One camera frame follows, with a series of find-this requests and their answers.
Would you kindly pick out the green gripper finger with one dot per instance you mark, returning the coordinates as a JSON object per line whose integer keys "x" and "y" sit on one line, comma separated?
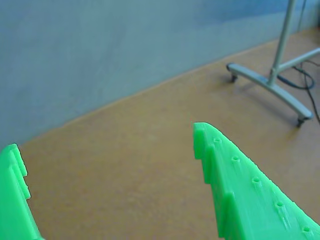
{"x": 250, "y": 200}
{"x": 12, "y": 200}

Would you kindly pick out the grey wheeled stand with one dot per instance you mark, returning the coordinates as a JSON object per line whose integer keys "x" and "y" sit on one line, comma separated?
{"x": 250, "y": 75}

